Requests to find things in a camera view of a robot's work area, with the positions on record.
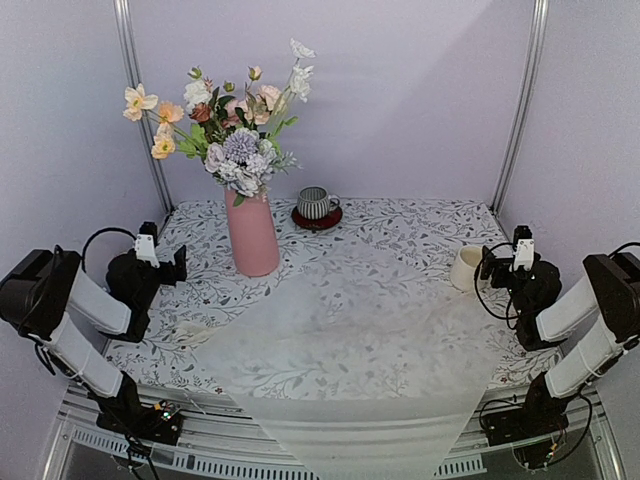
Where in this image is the rust red rose stem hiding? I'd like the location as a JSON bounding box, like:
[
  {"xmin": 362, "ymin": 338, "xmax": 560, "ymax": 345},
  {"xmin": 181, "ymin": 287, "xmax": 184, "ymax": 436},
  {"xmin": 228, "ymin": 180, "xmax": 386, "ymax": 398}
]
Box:
[{"xmin": 189, "ymin": 102, "xmax": 226, "ymax": 144}]

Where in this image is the pink peony flower stem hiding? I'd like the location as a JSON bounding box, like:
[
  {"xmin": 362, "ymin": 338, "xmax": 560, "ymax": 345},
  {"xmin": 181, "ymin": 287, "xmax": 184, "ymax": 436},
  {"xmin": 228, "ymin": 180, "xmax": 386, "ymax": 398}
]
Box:
[{"xmin": 216, "ymin": 81, "xmax": 248, "ymax": 130}]

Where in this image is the white translucent wrapping paper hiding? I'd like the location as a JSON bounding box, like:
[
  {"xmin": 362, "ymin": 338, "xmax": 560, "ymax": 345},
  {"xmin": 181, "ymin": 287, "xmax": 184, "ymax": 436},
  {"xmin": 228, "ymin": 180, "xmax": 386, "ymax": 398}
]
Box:
[{"xmin": 196, "ymin": 245, "xmax": 499, "ymax": 479}]

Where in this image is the white peony flower stem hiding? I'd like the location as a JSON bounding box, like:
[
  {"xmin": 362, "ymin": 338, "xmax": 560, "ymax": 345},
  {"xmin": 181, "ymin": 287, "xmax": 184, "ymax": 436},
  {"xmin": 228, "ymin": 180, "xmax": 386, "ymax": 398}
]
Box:
[{"xmin": 183, "ymin": 67, "xmax": 214, "ymax": 114}]

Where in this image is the white rose flower stem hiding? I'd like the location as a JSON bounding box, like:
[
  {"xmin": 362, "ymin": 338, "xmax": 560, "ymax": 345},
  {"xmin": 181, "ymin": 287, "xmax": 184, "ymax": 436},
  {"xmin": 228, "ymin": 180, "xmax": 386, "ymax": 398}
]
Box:
[{"xmin": 266, "ymin": 37, "xmax": 317, "ymax": 141}]

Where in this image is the orange blossom flower stem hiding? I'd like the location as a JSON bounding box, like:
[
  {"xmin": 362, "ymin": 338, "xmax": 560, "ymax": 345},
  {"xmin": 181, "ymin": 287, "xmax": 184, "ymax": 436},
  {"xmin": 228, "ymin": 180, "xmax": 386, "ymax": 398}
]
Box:
[{"xmin": 123, "ymin": 83, "xmax": 209, "ymax": 161}]

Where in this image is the peach rose flower stem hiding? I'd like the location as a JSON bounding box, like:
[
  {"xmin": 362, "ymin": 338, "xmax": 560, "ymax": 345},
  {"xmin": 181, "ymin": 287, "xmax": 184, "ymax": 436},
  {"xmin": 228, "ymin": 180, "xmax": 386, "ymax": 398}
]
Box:
[{"xmin": 244, "ymin": 66, "xmax": 285, "ymax": 126}]

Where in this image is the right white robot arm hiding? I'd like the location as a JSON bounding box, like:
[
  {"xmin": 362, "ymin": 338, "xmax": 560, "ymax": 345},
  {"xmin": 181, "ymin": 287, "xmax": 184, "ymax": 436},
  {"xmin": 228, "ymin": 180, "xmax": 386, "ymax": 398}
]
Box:
[{"xmin": 473, "ymin": 239, "xmax": 639, "ymax": 436}]

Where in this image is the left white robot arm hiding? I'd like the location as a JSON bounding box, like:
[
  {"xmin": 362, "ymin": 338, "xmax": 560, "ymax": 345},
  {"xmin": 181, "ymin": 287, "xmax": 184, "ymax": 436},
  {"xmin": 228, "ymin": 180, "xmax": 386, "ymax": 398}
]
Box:
[{"xmin": 1, "ymin": 245, "xmax": 187, "ymax": 434}]

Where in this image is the pink tall vase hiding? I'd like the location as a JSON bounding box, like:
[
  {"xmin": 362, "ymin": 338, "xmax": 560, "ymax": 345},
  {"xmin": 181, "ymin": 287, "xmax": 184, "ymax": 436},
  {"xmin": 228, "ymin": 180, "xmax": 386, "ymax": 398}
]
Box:
[{"xmin": 225, "ymin": 189, "xmax": 280, "ymax": 277}]

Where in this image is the cream white mug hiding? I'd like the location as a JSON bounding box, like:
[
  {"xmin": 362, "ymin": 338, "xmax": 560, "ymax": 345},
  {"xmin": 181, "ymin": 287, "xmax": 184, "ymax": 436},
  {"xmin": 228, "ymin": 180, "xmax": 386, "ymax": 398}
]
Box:
[{"xmin": 449, "ymin": 245, "xmax": 483, "ymax": 292}]

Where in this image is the floral patterned table mat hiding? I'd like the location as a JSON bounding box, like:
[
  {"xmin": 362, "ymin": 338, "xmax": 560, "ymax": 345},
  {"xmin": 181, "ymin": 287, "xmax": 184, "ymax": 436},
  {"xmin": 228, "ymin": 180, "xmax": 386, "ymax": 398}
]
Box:
[{"xmin": 102, "ymin": 197, "xmax": 571, "ymax": 404}]

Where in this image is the striped grey ceramic cup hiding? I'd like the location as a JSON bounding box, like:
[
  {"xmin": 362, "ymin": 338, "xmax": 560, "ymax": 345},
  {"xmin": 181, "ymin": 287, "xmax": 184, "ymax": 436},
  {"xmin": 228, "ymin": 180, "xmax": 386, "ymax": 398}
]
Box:
[{"xmin": 296, "ymin": 186, "xmax": 340, "ymax": 220}]

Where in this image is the dark red saucer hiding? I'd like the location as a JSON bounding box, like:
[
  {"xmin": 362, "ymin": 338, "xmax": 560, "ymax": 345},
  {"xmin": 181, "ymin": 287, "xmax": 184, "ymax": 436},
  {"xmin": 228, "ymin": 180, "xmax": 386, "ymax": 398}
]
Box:
[{"xmin": 291, "ymin": 200, "xmax": 343, "ymax": 232}]

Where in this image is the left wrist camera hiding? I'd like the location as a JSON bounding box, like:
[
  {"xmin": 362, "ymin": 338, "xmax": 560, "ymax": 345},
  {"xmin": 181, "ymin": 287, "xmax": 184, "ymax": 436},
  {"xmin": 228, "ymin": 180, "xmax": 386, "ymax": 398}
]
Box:
[{"xmin": 134, "ymin": 221, "xmax": 160, "ymax": 268}]

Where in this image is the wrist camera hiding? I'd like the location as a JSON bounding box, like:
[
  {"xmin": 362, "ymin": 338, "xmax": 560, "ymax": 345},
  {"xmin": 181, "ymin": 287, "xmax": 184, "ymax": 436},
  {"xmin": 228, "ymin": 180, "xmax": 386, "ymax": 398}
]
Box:
[
  {"xmin": 511, "ymin": 225, "xmax": 535, "ymax": 272},
  {"xmin": 134, "ymin": 221, "xmax": 160, "ymax": 268}
]

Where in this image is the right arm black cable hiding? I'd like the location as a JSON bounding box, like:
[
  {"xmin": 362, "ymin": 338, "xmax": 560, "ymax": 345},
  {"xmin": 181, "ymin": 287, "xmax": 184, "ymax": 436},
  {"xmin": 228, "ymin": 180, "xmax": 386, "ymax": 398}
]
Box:
[{"xmin": 472, "ymin": 240, "xmax": 640, "ymax": 351}]

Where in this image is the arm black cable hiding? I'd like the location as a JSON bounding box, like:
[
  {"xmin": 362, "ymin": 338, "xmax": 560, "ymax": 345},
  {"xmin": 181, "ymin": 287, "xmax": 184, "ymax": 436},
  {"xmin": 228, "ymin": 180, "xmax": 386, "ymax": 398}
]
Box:
[
  {"xmin": 17, "ymin": 227, "xmax": 137, "ymax": 376},
  {"xmin": 472, "ymin": 240, "xmax": 640, "ymax": 351}
]

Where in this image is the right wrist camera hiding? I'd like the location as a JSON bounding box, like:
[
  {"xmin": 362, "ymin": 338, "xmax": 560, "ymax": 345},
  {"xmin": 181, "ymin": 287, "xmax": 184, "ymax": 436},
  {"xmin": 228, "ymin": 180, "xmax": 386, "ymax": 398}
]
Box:
[{"xmin": 511, "ymin": 225, "xmax": 535, "ymax": 272}]

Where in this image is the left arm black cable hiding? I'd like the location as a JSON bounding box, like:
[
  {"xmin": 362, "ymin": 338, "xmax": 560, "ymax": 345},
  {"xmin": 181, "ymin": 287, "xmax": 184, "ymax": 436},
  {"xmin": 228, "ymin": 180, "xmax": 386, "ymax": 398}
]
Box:
[{"xmin": 17, "ymin": 227, "xmax": 137, "ymax": 376}]

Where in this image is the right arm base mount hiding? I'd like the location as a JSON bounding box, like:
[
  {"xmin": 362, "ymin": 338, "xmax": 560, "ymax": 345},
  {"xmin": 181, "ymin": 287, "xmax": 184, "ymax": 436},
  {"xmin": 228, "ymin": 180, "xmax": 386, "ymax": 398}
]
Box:
[{"xmin": 479, "ymin": 373, "xmax": 569, "ymax": 446}]

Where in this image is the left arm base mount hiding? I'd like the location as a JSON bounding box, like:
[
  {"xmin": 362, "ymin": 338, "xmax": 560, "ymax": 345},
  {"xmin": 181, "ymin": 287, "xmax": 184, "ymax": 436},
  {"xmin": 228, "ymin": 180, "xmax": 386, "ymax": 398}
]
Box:
[{"xmin": 88, "ymin": 373, "xmax": 184, "ymax": 446}]

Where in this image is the right aluminium frame post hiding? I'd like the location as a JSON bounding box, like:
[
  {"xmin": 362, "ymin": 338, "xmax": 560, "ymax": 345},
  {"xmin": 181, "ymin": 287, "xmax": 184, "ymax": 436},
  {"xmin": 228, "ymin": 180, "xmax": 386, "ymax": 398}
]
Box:
[{"xmin": 491, "ymin": 0, "xmax": 550, "ymax": 217}]

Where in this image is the aluminium front rail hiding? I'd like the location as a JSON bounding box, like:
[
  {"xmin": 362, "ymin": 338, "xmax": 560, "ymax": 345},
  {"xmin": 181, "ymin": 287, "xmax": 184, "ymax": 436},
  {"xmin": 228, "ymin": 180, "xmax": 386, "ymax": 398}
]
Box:
[{"xmin": 43, "ymin": 386, "xmax": 627, "ymax": 479}]

